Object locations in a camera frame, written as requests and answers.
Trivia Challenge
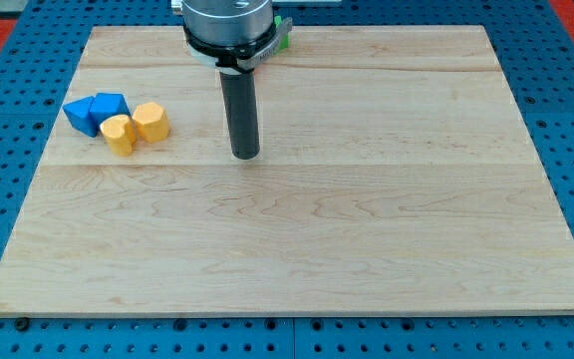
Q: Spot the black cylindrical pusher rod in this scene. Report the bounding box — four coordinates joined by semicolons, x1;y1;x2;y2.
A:
219;69;260;160

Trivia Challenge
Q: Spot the yellow hexagon block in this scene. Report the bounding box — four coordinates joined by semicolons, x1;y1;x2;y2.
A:
133;102;170;143

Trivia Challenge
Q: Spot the yellow heart-shaped block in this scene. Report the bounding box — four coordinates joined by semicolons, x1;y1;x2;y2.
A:
100;115;137;157

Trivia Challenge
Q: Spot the blue pentagon block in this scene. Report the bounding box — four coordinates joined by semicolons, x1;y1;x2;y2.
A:
89;93;131;127

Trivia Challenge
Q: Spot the blue triangular block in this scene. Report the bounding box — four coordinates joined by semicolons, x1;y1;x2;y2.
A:
62;96;98;138

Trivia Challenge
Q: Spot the blue perforated table plate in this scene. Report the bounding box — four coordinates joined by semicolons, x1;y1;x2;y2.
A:
0;1;574;358

